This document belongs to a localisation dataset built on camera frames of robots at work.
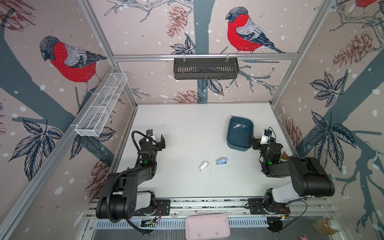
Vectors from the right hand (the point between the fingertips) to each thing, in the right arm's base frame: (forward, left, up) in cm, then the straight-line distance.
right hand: (258, 135), depth 89 cm
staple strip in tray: (+15, +8, -10) cm, 19 cm away
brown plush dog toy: (-8, -18, -12) cm, 23 cm away
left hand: (-5, +64, +4) cm, 64 cm away
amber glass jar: (-44, -19, -3) cm, 48 cm away
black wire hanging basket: (+45, +31, +19) cm, 58 cm away
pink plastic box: (-46, +31, -8) cm, 56 cm away
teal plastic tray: (+8, +9, -10) cm, 16 cm away
